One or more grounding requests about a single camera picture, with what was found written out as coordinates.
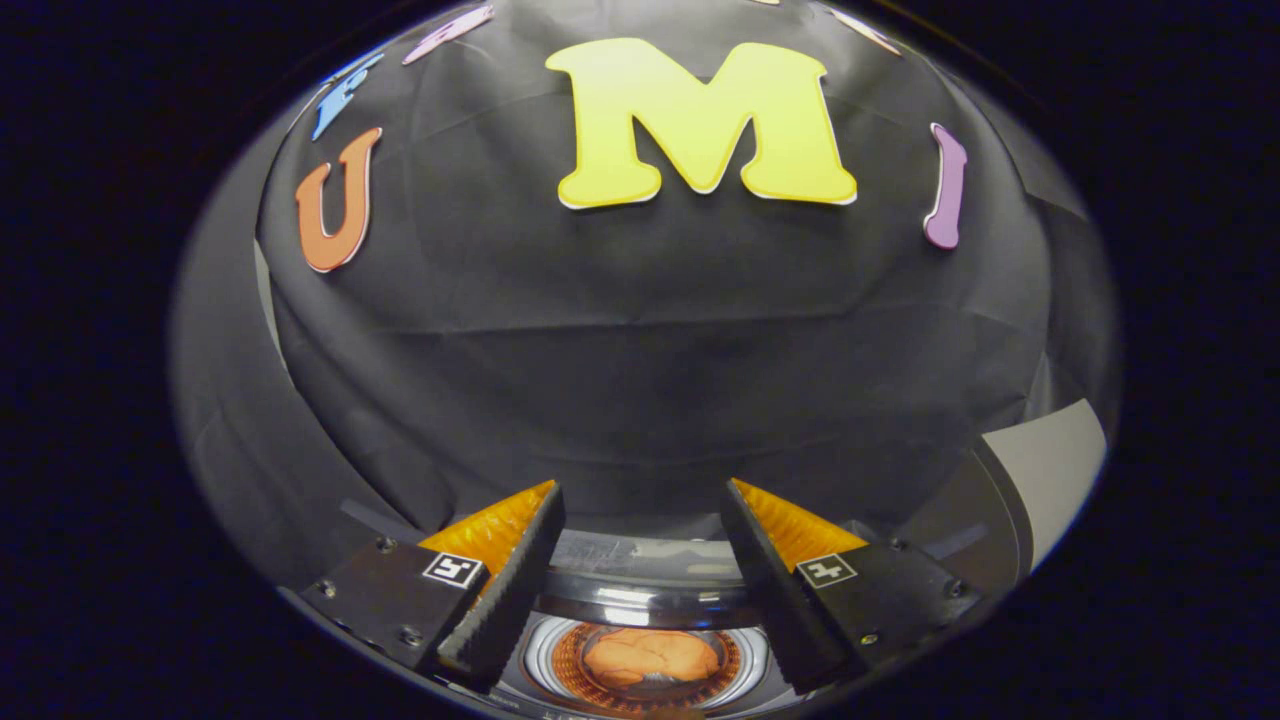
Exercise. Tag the dark washing machine lid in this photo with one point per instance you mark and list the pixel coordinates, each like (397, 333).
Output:
(640, 520)

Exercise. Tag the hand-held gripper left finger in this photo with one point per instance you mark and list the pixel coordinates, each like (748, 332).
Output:
(505, 600)

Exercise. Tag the orange yellow shirt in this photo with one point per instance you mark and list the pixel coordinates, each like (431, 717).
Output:
(650, 655)

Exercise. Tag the grey washing machine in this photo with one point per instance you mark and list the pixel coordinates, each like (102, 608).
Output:
(650, 605)

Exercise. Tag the beige cabinet with grey top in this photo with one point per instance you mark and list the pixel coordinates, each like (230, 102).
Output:
(1050, 470)

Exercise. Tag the black backdrop cloth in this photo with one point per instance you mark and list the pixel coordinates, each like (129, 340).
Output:
(640, 340)

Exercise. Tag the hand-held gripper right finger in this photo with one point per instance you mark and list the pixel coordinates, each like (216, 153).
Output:
(780, 600)

